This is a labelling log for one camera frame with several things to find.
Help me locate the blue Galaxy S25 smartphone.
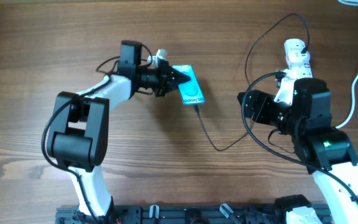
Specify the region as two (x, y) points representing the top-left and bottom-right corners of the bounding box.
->
(173, 65), (205, 105)

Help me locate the black charging cable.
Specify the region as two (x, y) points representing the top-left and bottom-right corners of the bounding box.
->
(193, 12), (311, 152)

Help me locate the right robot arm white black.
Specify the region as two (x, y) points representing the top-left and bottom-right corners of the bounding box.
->
(237, 78), (358, 223)

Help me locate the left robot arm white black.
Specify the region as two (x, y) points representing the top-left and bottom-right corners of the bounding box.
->
(41, 40), (191, 223)

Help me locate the white power strip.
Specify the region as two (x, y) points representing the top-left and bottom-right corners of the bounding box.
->
(284, 39), (313, 79)

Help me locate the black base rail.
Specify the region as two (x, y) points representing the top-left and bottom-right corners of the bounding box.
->
(55, 203), (284, 224)

